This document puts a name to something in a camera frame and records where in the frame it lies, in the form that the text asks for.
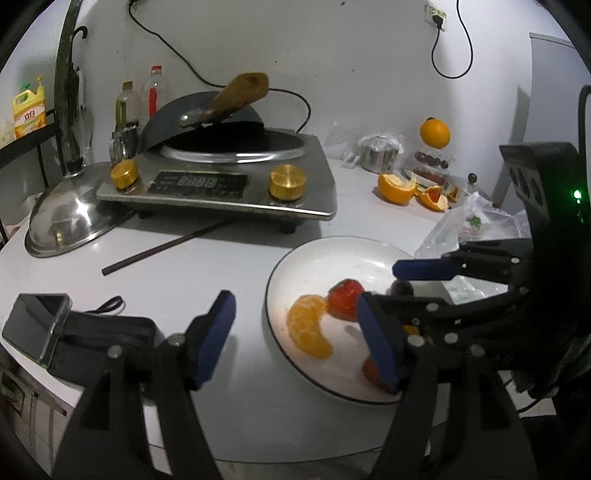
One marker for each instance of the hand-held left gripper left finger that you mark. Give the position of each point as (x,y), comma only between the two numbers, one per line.
(214,337)

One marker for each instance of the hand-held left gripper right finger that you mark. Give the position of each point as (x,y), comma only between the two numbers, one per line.
(376,341)

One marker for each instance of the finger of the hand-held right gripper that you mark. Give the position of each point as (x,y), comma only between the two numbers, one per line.
(443,314)
(420,269)

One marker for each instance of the dark red cherry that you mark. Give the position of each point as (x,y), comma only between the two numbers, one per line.
(401,288)

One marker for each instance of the small red strawberry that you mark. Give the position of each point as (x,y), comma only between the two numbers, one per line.
(371,371)

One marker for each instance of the small mandarin segment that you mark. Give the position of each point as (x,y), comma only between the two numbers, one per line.
(411,329)

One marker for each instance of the large red strawberry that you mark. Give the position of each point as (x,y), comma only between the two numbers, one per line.
(345,299)

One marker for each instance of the clear plastic bag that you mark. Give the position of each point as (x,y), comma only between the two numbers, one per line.
(461,230)

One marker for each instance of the peeled mandarin half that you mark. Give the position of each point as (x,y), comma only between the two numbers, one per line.
(309,330)

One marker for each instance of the white plate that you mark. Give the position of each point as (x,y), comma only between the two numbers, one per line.
(318,263)

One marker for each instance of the orange peel piece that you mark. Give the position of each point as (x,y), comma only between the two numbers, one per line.
(434,199)

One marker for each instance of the half orange peel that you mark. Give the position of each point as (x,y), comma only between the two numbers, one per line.
(395,190)

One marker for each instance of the dark chopstick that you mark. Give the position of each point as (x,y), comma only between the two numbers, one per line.
(161,247)

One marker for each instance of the steel lid with dark knob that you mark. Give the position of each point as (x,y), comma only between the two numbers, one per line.
(472,177)

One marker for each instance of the black pouch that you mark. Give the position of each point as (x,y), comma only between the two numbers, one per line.
(106,341)

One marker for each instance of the row of cherries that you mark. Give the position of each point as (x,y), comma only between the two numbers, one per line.
(431,160)

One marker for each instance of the whole orange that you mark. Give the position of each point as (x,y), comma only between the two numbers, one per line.
(435,134)

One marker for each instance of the steel induction cooker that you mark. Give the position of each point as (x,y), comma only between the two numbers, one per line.
(207,194)

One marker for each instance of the smartphone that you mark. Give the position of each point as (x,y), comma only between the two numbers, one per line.
(34,323)

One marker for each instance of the white refrigerator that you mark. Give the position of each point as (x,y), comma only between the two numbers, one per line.
(554,92)

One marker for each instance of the steel dome lid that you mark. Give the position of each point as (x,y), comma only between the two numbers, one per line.
(69,217)

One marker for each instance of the steel cup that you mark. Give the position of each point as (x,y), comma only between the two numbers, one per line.
(123,144)

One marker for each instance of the clear bottle with red cap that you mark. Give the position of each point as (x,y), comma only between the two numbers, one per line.
(154,94)

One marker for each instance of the black metal rack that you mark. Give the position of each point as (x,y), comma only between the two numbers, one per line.
(27,138)

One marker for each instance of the folded dark umbrella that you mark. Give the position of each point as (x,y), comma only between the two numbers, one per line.
(69,92)

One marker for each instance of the yellow detergent bottle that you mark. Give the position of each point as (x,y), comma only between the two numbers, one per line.
(30,108)

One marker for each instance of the white wall socket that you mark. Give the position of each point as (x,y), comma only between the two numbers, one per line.
(436,13)

